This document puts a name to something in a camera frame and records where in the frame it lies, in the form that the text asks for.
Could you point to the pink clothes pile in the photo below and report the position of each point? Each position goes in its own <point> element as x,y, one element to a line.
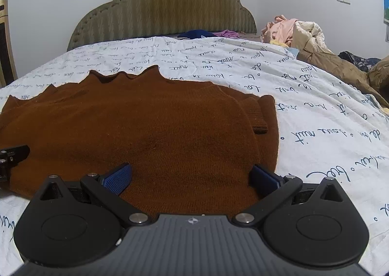
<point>279,28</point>

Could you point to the dark floral cloth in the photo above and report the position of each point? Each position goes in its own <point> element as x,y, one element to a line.
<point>360,61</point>

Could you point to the gold tower air conditioner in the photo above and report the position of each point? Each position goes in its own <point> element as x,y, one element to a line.
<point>6,45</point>

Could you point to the white printed blanket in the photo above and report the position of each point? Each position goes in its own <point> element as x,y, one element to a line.
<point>319,142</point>

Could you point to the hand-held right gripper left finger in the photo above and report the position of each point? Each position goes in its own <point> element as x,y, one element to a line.
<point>118,179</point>

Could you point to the blue cloth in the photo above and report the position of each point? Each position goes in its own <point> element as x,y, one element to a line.
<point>196,33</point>

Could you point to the olive padded headboard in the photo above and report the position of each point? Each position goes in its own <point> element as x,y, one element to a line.
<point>164,5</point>

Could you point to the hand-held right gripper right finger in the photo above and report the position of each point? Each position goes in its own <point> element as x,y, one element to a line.
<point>263,179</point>

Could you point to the purple cloth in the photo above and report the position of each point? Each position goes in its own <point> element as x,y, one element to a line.
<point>228,34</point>

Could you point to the olive brown padded cloth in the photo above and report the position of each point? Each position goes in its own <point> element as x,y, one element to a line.
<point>380,77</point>

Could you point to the yellow cloth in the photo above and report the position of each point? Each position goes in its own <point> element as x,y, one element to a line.
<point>278,43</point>

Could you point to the brown knit sweater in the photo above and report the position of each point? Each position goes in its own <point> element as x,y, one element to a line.
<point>152,127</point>

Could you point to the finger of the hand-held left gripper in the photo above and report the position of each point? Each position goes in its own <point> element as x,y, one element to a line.
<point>12,154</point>

